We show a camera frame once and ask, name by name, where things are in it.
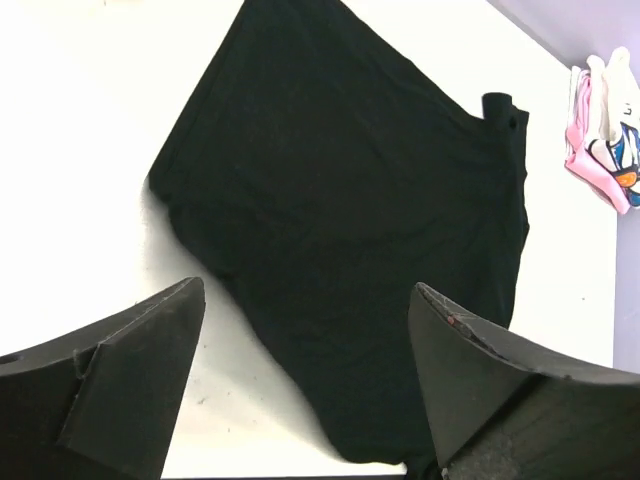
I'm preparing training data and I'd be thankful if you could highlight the white daisy print t shirt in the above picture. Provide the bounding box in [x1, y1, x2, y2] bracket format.
[587, 46, 639, 214]

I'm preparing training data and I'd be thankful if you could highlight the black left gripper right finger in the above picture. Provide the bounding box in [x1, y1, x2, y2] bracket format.
[408, 284, 639, 480]

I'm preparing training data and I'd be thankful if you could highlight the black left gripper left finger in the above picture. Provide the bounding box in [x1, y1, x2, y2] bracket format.
[1, 277, 205, 480]

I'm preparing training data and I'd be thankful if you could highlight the black t shirt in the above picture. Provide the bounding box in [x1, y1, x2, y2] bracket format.
[148, 0, 529, 479]

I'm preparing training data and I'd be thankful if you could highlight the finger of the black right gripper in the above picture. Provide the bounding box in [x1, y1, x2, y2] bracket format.
[482, 92, 518, 133]

